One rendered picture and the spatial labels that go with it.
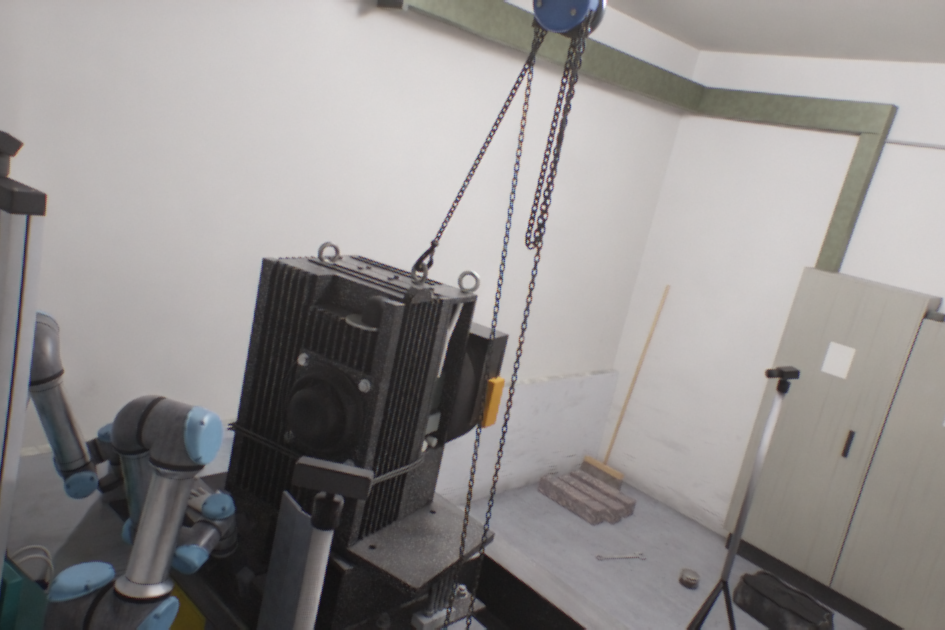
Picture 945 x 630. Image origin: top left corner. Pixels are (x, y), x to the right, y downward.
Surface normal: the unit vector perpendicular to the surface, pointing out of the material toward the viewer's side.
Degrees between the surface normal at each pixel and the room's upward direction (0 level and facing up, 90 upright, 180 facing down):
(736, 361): 90
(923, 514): 90
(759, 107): 90
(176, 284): 90
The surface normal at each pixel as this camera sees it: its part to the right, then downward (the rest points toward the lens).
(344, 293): -0.51, 0.08
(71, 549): 0.70, 0.30
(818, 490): -0.68, 0.01
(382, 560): 0.21, -0.95
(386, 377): 0.84, 0.29
